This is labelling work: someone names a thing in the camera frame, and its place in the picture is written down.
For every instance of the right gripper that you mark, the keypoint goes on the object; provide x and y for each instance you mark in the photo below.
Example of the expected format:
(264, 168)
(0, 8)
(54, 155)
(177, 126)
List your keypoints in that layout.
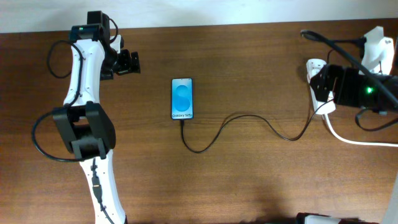
(349, 76)

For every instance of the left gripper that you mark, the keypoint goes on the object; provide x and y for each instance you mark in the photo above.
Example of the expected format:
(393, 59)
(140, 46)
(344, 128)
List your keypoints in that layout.
(126, 66)

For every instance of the blue Galaxy smartphone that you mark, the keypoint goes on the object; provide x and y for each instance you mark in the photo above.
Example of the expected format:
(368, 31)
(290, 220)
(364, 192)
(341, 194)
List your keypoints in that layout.
(182, 99)

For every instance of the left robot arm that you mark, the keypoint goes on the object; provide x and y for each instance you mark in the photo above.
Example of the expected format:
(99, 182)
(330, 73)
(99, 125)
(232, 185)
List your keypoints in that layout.
(85, 128)

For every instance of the white power strip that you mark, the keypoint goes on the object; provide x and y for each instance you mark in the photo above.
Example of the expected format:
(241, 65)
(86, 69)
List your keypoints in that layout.
(314, 66)

